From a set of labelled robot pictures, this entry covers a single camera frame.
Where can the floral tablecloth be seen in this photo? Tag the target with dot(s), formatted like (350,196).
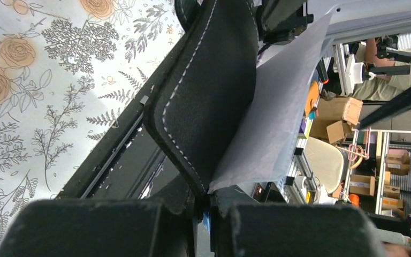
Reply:
(68,69)

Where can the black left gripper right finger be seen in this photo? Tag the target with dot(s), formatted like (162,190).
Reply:
(271,229)

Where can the black leather card holder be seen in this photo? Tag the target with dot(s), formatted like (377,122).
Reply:
(222,119)

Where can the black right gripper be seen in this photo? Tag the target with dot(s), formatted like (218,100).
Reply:
(280,22)

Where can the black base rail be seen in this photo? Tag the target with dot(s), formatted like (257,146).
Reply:
(120,159)

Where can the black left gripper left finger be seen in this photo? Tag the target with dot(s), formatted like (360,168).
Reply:
(98,228)

